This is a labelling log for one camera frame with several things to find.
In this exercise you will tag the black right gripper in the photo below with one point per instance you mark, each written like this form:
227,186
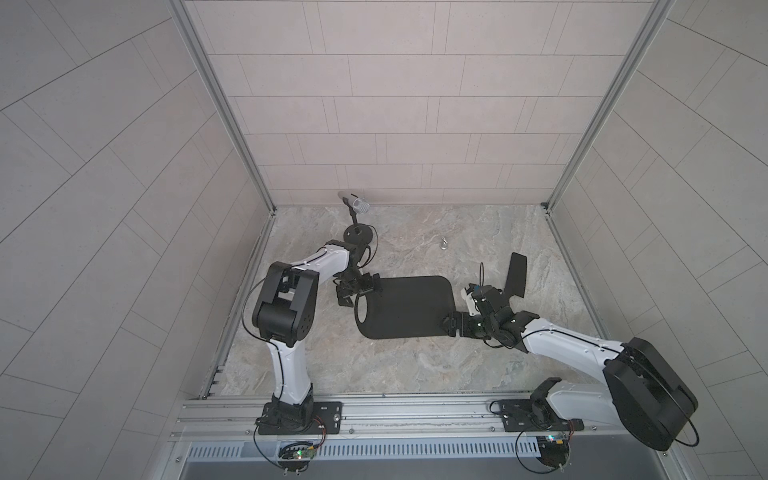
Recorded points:
451,320

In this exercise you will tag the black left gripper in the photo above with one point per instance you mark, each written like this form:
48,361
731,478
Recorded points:
363,287

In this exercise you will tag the black cutting board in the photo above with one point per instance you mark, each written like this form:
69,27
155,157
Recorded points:
406,307

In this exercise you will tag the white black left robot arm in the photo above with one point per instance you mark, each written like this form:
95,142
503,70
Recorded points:
284,313

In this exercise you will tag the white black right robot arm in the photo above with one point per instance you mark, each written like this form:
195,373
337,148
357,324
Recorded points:
636,387

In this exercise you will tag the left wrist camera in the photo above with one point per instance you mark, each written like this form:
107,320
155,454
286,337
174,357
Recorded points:
359,235

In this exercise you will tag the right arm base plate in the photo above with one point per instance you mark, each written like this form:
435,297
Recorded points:
519,415

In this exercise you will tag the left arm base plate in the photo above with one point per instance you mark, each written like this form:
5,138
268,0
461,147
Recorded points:
309,418

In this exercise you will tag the right circuit board with wires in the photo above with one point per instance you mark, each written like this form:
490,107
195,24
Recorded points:
555,451

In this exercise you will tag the circuit board with wires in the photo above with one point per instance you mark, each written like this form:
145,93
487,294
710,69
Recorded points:
555,451
296,456

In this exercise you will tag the left circuit board with wires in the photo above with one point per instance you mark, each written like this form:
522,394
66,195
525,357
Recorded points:
296,456

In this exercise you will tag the aluminium rail frame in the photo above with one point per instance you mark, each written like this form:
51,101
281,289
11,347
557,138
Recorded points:
365,416

